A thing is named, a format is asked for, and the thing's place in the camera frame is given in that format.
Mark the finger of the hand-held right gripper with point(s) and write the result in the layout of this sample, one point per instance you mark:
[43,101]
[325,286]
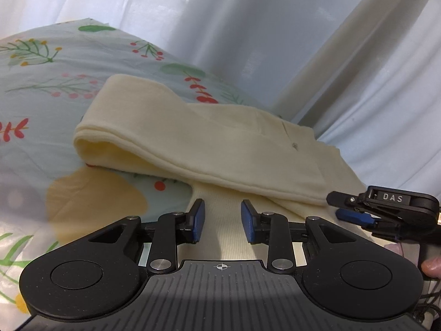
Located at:
[344,200]
[355,218]

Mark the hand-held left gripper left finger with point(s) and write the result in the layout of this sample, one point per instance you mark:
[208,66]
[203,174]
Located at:
[199,220]

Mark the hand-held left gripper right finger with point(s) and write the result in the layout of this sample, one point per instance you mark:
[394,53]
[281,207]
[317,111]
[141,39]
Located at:
[248,222]

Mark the cream knit garment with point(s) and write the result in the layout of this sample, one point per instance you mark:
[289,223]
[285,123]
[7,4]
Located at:
[220,144]

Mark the floral printed bed sheet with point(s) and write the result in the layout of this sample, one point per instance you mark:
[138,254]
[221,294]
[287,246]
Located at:
[44,117]

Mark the white curtain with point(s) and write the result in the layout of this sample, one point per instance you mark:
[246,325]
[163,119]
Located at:
[241,24]

